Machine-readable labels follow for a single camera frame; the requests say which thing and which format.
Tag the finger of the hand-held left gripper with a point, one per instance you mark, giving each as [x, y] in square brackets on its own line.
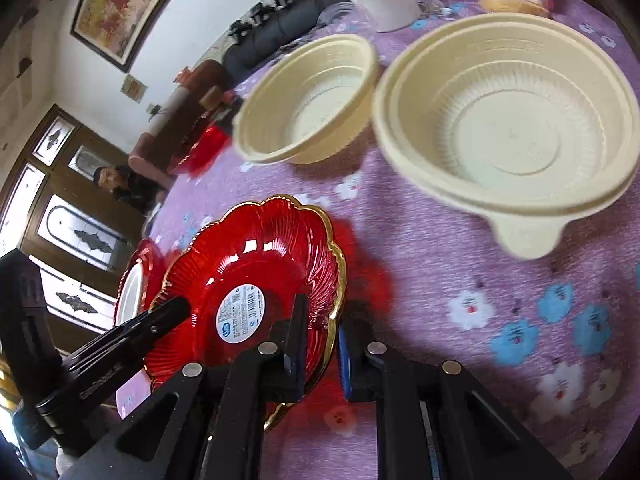
[170, 312]

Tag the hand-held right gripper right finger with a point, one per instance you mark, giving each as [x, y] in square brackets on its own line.
[344, 360]

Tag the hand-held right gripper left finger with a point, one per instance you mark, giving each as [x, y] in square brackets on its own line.
[296, 375]

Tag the red gold-rimmed plate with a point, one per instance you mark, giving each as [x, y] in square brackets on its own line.
[240, 260]
[150, 265]

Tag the cream plastic bowl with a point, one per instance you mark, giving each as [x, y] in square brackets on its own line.
[310, 110]
[500, 135]

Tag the wooden glass-panel door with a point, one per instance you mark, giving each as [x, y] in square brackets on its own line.
[65, 230]

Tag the red glass bowl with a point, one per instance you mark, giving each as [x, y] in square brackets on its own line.
[205, 147]

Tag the brown leather sofa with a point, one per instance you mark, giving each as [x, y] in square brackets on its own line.
[170, 120]

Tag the black leather sofa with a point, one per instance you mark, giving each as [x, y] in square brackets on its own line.
[280, 30]

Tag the wall socket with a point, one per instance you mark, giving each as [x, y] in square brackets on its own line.
[152, 108]

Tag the small framed wall picture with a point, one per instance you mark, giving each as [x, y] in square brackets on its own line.
[134, 88]

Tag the framed wall painting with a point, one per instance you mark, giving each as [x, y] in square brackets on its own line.
[115, 0]

